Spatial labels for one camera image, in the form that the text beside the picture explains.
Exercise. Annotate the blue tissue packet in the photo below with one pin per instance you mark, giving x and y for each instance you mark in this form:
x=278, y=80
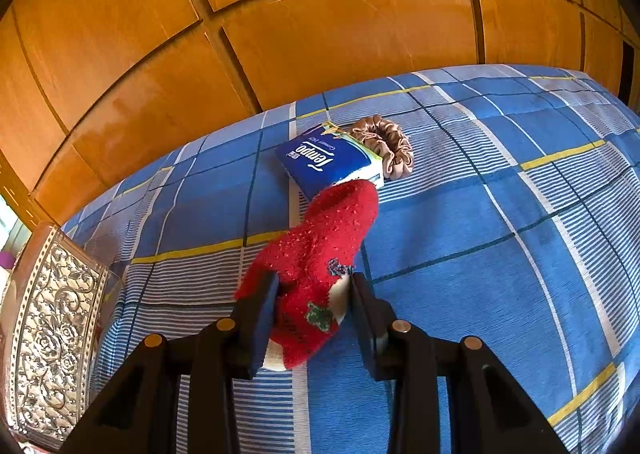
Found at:
x=320, y=159

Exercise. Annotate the silver embossed tissue box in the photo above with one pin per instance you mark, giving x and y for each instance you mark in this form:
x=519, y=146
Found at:
x=47, y=334

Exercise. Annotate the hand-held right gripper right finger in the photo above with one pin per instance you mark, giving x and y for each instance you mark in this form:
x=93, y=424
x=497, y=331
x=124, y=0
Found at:
x=366, y=329

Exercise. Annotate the purple packet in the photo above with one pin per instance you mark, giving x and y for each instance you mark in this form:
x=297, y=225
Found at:
x=6, y=260

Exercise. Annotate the red fuzzy sock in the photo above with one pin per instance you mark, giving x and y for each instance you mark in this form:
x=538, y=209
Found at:
x=315, y=254

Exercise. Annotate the blue plaid bed sheet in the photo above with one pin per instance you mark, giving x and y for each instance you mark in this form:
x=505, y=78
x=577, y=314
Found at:
x=475, y=244

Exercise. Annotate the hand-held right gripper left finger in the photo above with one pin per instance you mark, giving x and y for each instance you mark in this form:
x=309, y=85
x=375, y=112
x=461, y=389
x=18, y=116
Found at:
x=260, y=316

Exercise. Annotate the beige satin scrunchie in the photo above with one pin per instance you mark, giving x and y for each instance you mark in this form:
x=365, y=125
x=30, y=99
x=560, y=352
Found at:
x=392, y=149

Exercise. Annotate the wooden wardrobe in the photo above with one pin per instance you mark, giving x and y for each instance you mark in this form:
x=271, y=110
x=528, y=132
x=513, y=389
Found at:
x=280, y=24

